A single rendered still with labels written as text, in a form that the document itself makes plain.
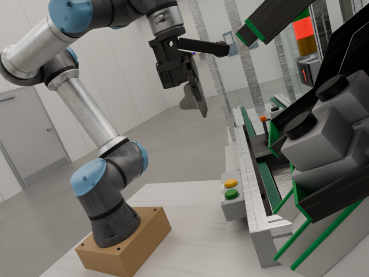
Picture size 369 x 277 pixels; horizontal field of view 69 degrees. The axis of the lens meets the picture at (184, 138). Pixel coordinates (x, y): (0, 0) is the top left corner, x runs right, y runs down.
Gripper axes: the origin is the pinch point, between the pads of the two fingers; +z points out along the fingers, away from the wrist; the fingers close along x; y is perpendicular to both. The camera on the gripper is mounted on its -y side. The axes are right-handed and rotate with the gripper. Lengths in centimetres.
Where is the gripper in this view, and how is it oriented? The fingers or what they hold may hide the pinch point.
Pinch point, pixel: (206, 111)
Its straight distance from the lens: 66.4
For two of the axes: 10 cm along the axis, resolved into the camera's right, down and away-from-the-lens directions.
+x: -1.3, 3.1, -9.4
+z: 3.4, 9.1, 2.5
